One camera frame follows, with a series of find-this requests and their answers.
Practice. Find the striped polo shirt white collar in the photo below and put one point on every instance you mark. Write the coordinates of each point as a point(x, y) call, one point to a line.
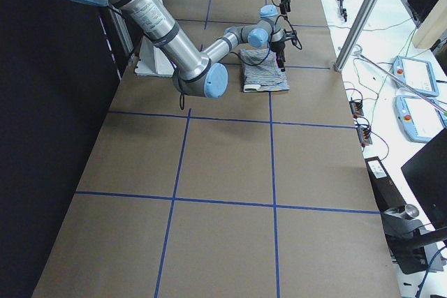
point(260, 71)

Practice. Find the upper orange terminal board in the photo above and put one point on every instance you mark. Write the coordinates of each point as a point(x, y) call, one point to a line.
point(356, 108)

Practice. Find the orange terminal board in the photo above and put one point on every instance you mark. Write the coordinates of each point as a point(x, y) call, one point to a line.
point(356, 108)
point(364, 134)

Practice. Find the lower orange terminal board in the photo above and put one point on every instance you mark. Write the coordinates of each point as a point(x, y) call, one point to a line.
point(364, 134)

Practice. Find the upper blue teach pendant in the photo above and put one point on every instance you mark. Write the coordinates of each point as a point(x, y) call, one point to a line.
point(416, 73)

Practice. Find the blue teach pendant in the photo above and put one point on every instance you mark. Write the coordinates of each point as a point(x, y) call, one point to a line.
point(419, 120)
point(416, 73)

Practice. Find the lower blue teach pendant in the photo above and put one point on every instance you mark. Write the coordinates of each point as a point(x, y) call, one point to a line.
point(419, 120)

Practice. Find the long metal rod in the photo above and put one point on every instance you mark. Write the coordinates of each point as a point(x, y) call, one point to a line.
point(401, 83)

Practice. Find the black box white label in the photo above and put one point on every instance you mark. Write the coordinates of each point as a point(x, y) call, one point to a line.
point(386, 194)

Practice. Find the black monitor lower right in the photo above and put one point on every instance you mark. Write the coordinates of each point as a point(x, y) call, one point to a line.
point(425, 173)

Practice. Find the silver metal cylinder clamp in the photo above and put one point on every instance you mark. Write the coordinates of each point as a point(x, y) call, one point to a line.
point(405, 211)

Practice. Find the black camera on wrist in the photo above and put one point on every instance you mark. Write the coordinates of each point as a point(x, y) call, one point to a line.
point(292, 36)

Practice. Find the aluminium frame post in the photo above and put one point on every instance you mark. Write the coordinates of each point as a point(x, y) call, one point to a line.
point(354, 33)

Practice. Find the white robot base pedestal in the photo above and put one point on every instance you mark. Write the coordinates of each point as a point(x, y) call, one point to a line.
point(152, 61)

